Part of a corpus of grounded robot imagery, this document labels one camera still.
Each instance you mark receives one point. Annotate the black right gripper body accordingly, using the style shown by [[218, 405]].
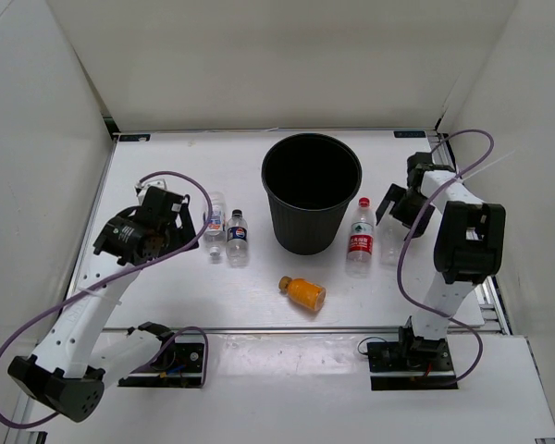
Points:
[[408, 204]]

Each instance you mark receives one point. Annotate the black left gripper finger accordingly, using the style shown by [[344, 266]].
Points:
[[156, 246], [184, 231]]

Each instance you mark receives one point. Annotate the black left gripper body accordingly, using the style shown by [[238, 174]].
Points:
[[170, 226]]

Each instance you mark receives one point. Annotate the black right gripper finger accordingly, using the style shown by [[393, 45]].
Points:
[[392, 196], [411, 215]]

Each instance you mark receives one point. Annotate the clear unlabelled plastic bottle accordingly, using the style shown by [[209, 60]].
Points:
[[391, 234]]

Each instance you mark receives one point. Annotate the clear bottle blue orange label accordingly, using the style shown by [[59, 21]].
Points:
[[214, 237]]

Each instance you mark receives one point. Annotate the clear Pepsi bottle black cap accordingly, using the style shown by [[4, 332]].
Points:
[[237, 245]]

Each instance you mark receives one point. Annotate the red label water bottle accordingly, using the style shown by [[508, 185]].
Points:
[[361, 240]]

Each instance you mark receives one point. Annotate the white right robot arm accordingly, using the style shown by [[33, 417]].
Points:
[[468, 248]]

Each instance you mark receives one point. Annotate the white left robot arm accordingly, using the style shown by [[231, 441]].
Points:
[[64, 372]]

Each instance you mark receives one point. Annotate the black plastic waste bin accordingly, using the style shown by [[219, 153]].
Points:
[[309, 179]]

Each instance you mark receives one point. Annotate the orange juice bottle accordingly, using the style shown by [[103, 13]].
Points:
[[302, 292]]

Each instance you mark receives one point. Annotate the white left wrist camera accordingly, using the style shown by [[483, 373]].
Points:
[[143, 186]]

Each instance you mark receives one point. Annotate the aluminium frame rail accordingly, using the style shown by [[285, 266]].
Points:
[[298, 330]]

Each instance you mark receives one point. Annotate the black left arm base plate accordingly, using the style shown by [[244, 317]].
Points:
[[183, 365]]

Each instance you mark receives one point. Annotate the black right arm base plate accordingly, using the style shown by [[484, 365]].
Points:
[[395, 366]]

